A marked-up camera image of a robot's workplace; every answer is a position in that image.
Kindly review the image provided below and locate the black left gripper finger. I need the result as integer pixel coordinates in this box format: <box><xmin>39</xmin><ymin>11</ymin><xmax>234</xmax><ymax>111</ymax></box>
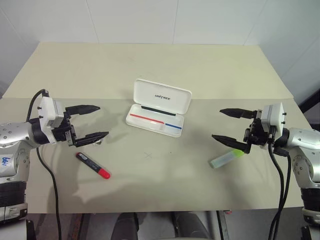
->
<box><xmin>65</xmin><ymin>104</ymin><xmax>102</xmax><ymax>117</ymax></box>
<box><xmin>74</xmin><ymin>131</ymin><xmax>111</xmax><ymax>147</ymax></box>

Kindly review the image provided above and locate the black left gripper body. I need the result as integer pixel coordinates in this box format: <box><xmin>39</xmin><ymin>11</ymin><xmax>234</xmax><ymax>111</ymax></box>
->
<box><xmin>48</xmin><ymin>111</ymin><xmax>77</xmax><ymax>147</ymax></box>

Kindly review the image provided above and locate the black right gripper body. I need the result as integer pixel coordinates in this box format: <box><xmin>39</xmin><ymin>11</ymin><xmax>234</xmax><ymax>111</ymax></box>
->
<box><xmin>243</xmin><ymin>116</ymin><xmax>276</xmax><ymax>148</ymax></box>

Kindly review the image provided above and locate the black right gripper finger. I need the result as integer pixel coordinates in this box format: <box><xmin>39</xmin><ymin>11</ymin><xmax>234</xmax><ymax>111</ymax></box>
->
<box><xmin>211</xmin><ymin>134</ymin><xmax>252</xmax><ymax>154</ymax></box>
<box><xmin>219</xmin><ymin>107</ymin><xmax>259</xmax><ymax>120</ymax></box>

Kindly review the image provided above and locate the green capped translucent highlighter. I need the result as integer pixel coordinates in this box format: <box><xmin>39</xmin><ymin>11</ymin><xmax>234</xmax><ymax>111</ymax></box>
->
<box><xmin>209</xmin><ymin>147</ymin><xmax>245</xmax><ymax>170</ymax></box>

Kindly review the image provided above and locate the red and black marker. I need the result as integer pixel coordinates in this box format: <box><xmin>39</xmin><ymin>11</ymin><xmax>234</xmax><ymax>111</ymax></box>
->
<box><xmin>75</xmin><ymin>151</ymin><xmax>112</xmax><ymax>180</ymax></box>

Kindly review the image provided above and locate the white hard pencil case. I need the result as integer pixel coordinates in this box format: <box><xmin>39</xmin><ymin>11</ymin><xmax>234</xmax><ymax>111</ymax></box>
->
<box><xmin>125</xmin><ymin>78</ymin><xmax>193</xmax><ymax>138</ymax></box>

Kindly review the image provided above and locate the dark rounded shape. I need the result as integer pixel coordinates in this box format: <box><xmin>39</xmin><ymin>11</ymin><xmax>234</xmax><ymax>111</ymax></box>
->
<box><xmin>115</xmin><ymin>212</ymin><xmax>141</xmax><ymax>240</ymax></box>
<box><xmin>171</xmin><ymin>211</ymin><xmax>216</xmax><ymax>240</ymax></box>

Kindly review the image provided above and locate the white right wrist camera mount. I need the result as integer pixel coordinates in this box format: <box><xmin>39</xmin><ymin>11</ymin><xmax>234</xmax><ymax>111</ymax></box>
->
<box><xmin>257</xmin><ymin>101</ymin><xmax>286</xmax><ymax>137</ymax></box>

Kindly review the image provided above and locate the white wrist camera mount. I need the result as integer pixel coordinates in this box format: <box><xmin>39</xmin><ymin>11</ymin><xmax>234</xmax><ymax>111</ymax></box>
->
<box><xmin>257</xmin><ymin>101</ymin><xmax>286</xmax><ymax>137</ymax></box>
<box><xmin>37</xmin><ymin>96</ymin><xmax>67</xmax><ymax>145</ymax></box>

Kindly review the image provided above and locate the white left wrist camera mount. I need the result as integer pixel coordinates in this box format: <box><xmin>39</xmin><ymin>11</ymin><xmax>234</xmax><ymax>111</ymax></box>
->
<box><xmin>37</xmin><ymin>96</ymin><xmax>67</xmax><ymax>145</ymax></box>

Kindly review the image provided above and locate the metal table frame leg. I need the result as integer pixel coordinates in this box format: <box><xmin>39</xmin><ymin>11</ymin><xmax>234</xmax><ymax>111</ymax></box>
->
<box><xmin>215</xmin><ymin>210</ymin><xmax>231</xmax><ymax>240</ymax></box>

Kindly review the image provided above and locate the black bracket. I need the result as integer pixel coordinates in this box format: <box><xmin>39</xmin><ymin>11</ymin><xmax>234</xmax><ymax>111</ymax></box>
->
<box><xmin>300</xmin><ymin>224</ymin><xmax>312</xmax><ymax>240</ymax></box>
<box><xmin>25</xmin><ymin>219</ymin><xmax>36</xmax><ymax>240</ymax></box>

